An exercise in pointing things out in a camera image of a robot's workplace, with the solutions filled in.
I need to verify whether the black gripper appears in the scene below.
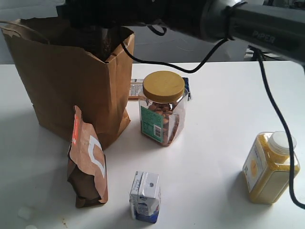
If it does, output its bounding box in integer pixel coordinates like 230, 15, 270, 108
64, 0, 167, 28

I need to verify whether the dark can with pull tab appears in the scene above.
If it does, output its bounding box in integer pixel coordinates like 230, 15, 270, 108
81, 26, 116, 62

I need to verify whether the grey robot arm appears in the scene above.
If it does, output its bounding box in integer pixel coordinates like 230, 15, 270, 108
56, 0, 305, 64

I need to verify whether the large brown paper bag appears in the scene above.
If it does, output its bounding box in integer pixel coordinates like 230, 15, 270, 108
1, 18, 135, 149

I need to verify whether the flat box behind jar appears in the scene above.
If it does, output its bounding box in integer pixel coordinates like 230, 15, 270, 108
128, 77, 192, 101

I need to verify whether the almond jar with yellow lid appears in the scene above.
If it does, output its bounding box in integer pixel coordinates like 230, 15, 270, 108
138, 71, 188, 146

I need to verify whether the brown kraft coffee pouch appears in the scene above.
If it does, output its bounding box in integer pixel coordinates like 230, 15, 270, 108
67, 106, 108, 208

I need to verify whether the small white blue carton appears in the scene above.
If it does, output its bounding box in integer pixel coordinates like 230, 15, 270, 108
129, 171, 161, 224

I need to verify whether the yellow grain bottle white cap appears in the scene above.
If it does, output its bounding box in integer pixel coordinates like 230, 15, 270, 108
243, 131, 290, 204

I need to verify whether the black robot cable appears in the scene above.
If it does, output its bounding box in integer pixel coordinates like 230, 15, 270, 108
120, 4, 305, 210

